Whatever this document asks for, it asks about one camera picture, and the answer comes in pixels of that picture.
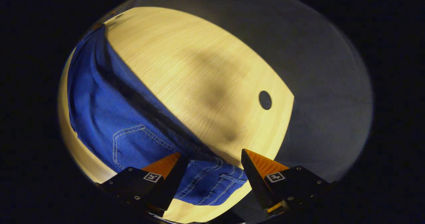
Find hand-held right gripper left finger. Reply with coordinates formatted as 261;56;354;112
96;152;189;218

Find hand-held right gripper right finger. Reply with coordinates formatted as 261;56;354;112
241;148;332;219

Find blue jeans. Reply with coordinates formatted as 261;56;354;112
67;24;249;206

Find black backdrop cloth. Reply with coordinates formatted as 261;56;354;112
100;0;373;185

